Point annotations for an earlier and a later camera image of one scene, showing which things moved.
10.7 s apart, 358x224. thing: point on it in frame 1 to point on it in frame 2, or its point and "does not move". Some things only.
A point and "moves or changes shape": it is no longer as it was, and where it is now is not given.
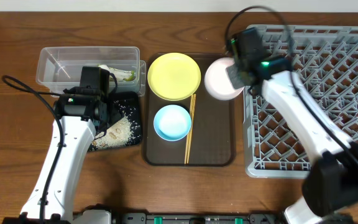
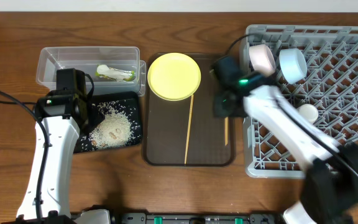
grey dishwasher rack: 335,71 does not move
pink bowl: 217,81 moves or changes shape
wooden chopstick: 189,129 does not move
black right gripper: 234,74 to 220,109
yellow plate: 174,76 does not move
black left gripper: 111,111 to 92,118
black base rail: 197,218 does not move
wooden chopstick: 191,131 to 226,130
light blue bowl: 172,122 to 293,64
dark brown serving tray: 212,140 does not move
